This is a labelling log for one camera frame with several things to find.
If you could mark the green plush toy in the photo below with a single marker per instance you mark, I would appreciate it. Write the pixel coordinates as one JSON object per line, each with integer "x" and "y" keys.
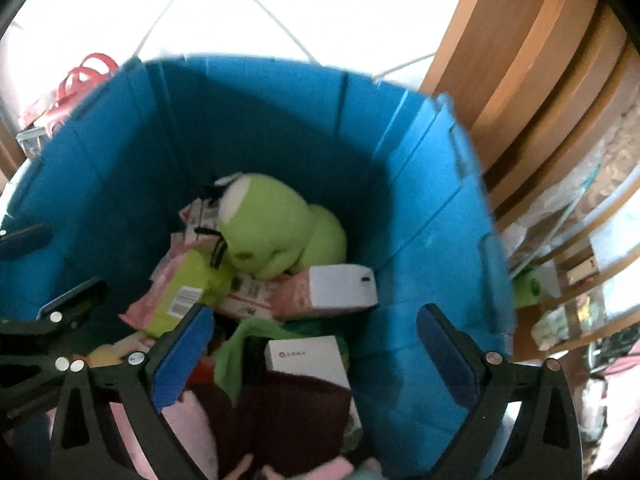
{"x": 280, "y": 225}

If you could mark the green cloth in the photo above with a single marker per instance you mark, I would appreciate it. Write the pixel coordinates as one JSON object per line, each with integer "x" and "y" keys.
{"x": 235, "y": 355}

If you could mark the pink cloth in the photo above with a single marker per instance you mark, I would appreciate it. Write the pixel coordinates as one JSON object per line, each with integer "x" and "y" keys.
{"x": 192, "y": 427}

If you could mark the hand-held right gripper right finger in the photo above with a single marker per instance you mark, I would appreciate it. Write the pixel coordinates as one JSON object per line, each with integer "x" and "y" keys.
{"x": 445, "y": 355}

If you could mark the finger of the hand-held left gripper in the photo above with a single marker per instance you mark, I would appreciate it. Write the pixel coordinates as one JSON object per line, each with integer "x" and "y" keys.
{"x": 72, "y": 300}
{"x": 25, "y": 241}

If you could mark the green item on shelf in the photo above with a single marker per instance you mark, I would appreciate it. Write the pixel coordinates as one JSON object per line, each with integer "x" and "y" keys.
{"x": 528, "y": 287}

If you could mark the pink and green packet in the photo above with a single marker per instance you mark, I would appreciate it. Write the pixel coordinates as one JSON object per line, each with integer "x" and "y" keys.
{"x": 185, "y": 280}

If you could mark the small white box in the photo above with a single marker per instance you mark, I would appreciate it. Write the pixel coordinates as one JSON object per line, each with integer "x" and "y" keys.
{"x": 305, "y": 360}

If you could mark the white and pink box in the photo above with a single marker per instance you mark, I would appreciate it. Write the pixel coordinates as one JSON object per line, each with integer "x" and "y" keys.
{"x": 340, "y": 285}

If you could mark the red gift bag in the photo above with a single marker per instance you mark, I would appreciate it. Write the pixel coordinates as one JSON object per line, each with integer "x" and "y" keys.
{"x": 75, "y": 82}

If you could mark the red and white carton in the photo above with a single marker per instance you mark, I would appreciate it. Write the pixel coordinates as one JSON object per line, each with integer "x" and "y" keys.
{"x": 250, "y": 292}
{"x": 200, "y": 217}

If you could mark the maroon cloth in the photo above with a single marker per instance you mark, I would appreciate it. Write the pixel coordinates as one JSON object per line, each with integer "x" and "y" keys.
{"x": 295, "y": 420}

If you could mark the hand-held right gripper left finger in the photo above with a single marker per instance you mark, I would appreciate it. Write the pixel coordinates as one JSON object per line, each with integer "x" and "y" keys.
{"x": 182, "y": 355}

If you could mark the clear glass jar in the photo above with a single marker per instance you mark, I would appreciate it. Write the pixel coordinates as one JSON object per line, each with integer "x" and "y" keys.
{"x": 31, "y": 141}

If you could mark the clear plastic bag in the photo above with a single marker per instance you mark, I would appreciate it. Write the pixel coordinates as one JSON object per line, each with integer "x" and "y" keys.
{"x": 550, "y": 210}

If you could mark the wooden chair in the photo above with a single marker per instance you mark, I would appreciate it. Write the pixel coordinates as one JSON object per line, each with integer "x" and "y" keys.
{"x": 530, "y": 60}

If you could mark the blue cloth piece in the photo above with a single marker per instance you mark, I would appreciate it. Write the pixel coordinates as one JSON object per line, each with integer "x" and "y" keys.
{"x": 275, "y": 120}

